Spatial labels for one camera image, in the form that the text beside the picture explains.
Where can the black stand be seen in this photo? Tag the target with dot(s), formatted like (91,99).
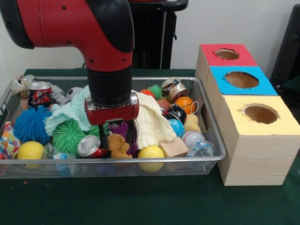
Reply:
(290,47)

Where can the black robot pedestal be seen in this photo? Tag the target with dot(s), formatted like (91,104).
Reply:
(154,35)

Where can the blue spiky rubber ball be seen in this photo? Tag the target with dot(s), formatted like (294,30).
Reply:
(31,125)

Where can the white baseball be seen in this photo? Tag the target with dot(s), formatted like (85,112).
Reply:
(192,138)

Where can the cream knitted cloth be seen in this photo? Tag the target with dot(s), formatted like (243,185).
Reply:
(152,122)

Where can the plain yellow ball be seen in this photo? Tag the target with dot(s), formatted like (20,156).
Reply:
(30,151)

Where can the green spiky rubber ball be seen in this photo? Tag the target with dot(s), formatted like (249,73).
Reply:
(66,138)

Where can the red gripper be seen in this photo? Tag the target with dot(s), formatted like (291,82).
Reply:
(112,114)

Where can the yellow ball with seam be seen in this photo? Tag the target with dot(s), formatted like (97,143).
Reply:
(151,155)

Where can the crushed red soda can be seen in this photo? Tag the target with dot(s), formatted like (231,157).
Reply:
(89,145)

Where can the wooden box with three holes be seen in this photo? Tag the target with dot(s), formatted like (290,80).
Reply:
(257,159)

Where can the orange basketball toy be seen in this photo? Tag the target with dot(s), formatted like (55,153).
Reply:
(184,104)

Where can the mint green knitted cloth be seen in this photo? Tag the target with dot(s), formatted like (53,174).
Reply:
(68,110)

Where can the brown teddy bear plush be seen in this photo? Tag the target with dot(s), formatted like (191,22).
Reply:
(119,146)

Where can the wooden block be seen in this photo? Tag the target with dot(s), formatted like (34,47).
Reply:
(173,147)

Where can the dark green table cloth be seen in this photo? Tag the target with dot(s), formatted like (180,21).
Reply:
(140,201)
(293,89)

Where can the silver mesh bin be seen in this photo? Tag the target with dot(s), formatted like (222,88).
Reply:
(14,171)

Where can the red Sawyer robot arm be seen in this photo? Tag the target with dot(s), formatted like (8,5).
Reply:
(58,23)

